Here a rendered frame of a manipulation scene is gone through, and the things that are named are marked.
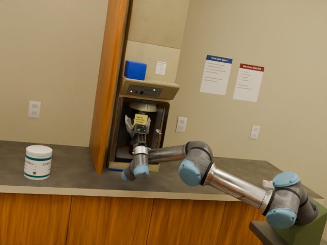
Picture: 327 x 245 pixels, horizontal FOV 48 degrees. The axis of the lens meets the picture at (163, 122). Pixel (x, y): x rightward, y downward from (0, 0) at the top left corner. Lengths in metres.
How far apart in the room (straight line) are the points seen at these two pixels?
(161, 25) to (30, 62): 0.89
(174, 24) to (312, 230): 1.29
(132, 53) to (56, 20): 0.61
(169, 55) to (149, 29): 0.19
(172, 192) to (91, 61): 1.04
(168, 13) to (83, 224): 1.26
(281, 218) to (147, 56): 1.14
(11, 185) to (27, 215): 0.19
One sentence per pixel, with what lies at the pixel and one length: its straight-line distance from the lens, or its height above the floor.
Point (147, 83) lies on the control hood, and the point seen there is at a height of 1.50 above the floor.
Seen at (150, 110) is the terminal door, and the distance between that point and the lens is 2.20.
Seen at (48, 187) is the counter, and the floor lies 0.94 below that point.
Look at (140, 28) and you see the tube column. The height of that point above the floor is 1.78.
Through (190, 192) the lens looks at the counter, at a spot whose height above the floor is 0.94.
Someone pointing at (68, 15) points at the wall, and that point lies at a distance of 2.52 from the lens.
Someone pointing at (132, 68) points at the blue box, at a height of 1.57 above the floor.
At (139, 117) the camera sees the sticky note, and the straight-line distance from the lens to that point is 2.20.
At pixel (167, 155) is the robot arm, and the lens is 1.88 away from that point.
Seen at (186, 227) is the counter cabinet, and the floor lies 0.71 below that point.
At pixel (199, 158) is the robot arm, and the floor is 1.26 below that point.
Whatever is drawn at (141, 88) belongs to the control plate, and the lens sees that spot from 2.10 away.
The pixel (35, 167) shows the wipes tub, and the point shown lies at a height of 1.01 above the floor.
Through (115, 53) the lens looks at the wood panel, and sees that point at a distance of 2.03.
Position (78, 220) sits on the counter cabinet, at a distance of 2.09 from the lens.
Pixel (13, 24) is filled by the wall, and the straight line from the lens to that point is 2.53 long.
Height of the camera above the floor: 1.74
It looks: 12 degrees down
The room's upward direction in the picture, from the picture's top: 10 degrees clockwise
